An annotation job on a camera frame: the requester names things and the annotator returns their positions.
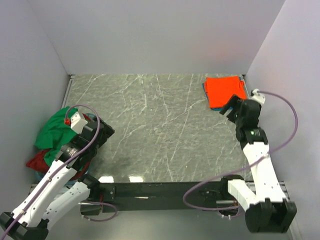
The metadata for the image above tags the dark red t-shirt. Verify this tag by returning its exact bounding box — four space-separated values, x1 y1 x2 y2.
25 148 91 181

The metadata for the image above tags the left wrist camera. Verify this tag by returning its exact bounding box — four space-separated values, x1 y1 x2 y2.
64 111 88 134

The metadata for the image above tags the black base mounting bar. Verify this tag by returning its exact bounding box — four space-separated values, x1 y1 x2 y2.
89 181 235 211

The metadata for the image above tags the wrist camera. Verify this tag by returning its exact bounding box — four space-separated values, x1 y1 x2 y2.
64 111 88 134
249 88 266 105

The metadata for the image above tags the orange t-shirt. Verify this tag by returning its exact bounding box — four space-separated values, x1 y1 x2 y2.
204 75 248 110

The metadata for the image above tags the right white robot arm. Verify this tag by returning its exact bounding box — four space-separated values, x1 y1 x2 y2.
219 94 297 233

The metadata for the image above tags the green t-shirt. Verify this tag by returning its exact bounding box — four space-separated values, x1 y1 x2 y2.
34 106 76 167

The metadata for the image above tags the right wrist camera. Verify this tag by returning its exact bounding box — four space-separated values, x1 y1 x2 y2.
249 88 266 105

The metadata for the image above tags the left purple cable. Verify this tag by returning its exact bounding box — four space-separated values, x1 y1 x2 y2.
0 104 118 238

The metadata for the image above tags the folded blue t-shirt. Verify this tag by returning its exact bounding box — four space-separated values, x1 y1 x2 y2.
201 77 246 112

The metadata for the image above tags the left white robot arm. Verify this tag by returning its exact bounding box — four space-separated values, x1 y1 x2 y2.
0 117 115 240

